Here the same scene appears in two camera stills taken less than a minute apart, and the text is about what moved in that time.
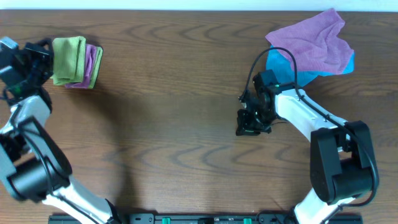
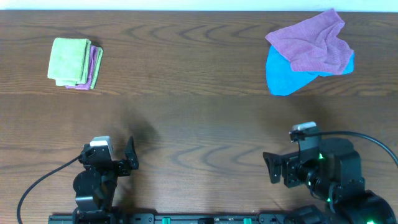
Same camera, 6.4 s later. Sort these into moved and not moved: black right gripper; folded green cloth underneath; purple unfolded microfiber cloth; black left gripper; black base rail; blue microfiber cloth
Moved: black right gripper; black left gripper
Not moved: black base rail; folded green cloth underneath; blue microfiber cloth; purple unfolded microfiber cloth
